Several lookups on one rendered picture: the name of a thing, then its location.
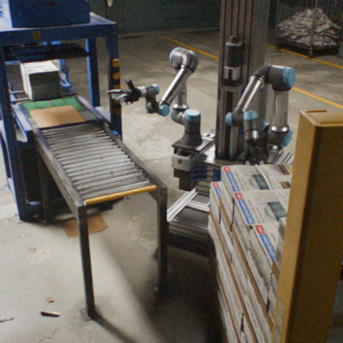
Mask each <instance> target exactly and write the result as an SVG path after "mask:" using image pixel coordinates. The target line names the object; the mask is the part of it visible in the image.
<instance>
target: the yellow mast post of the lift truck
mask: <svg viewBox="0 0 343 343"><path fill-rule="evenodd" d="M316 112H327V110H326V109H303V110H300V112H299V121H298V127H297V137H296V144H295V155H294V160H293V171H292V178H291V188H290V195H289V206H288V211H287V217H286V223H285V234H284V239H283V250H282V257H281V268H280V274H279V284H278V290H277V301H276V308H275V319H274V324H273V330H272V336H271V343H327V341H328V334H329V330H330V323H331V319H332V312H333V308H334V301H335V297H336V294H337V289H338V283H339V279H340V272H341V268H342V261H343V123H340V124H319V123H318V122H317V121H316V120H315V119H314V118H313V117H311V116H310V115H309V114H308V113H316Z"/></svg>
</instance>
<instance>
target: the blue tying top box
mask: <svg viewBox="0 0 343 343"><path fill-rule="evenodd" d="M85 1H86V0H1V6H2V12H3V19H4V20H5V21H6V22H7V23H8V24H9V25H10V26H11V27H34V26H45V25H54V24H65V23H86V22H90V5H89V1H87V2H86V3H85Z"/></svg>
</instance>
